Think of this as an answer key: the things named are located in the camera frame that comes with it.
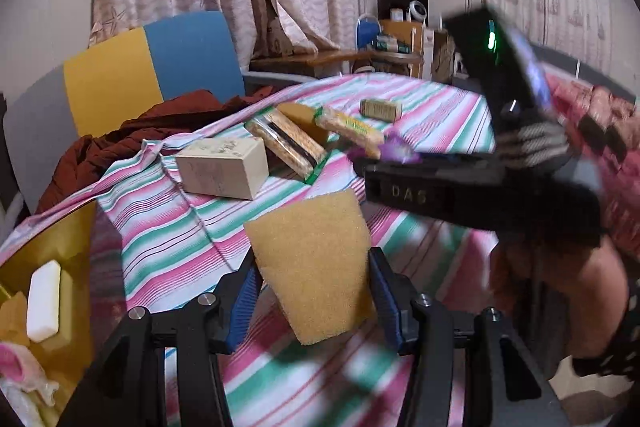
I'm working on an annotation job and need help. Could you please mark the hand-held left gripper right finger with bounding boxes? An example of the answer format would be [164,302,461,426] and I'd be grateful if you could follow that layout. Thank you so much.
[367,247,573,427]

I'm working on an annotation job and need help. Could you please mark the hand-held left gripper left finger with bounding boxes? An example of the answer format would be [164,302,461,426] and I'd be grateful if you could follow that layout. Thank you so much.
[57,252,263,427]

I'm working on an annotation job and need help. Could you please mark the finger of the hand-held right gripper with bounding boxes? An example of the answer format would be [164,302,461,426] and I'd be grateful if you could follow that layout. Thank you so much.
[415,149,501,168]
[352,156,436,176]

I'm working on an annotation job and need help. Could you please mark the purple snack packet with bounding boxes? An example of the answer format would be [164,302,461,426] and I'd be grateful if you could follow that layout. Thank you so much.
[350,132,418,165]

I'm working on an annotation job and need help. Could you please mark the green yellow cracker packet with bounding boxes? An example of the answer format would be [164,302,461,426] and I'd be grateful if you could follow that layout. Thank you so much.
[315,106,386,160]

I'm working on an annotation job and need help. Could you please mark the small green carton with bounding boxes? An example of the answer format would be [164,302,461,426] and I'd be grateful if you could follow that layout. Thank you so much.
[360,98,403,122]

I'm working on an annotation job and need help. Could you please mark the yellow sponge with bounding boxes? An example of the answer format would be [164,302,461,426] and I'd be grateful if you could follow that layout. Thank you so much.
[243,189,377,347]
[0,289,30,348]
[39,272,76,353]
[276,103,332,144]

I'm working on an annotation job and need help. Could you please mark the dark striped cracker packet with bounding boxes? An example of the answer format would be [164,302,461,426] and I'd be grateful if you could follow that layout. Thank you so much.
[244,108,328,182]

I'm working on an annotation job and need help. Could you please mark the beige carton box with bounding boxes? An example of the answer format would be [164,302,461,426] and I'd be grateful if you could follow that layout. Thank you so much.
[175,137,269,201]

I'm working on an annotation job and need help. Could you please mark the white soap bar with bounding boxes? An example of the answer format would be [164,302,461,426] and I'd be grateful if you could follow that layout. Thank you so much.
[26,260,62,343]

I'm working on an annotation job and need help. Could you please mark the gold tin box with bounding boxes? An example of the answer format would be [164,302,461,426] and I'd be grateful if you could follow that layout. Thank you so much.
[0,202,98,427]

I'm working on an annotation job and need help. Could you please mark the white plastic wrapper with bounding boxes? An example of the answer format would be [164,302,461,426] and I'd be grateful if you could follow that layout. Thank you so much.
[0,377,61,427]

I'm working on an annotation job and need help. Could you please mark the person's right forearm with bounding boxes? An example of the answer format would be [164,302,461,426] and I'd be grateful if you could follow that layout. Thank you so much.
[492,227,631,373]

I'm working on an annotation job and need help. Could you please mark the cardboard box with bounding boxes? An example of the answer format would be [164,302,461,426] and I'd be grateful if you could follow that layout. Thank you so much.
[430,29,458,85]

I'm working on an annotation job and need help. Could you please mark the striped tablecloth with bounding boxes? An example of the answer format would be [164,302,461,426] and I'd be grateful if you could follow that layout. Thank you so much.
[0,74,506,427]

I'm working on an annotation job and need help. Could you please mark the green white carton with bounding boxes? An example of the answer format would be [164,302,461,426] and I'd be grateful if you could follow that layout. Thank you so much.
[376,36,411,54]

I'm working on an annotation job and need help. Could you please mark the red patterned blanket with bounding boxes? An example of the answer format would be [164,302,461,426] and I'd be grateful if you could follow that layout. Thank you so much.
[542,47,640,253]

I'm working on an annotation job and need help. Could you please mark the blue plastic container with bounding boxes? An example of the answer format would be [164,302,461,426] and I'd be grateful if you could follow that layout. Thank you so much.
[356,18,381,50]

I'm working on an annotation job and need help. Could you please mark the printed paper bag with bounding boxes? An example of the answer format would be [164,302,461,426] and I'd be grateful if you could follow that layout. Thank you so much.
[267,14,321,58]

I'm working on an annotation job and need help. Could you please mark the dark wooden shelf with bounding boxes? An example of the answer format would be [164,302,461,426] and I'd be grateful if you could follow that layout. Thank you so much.
[376,0,430,72]

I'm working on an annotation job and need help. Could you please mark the brown quilted jacket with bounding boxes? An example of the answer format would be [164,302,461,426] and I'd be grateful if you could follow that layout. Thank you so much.
[36,86,281,215]

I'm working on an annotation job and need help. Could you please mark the grey yellow blue chair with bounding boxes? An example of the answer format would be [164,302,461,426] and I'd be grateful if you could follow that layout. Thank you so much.
[2,11,321,218]

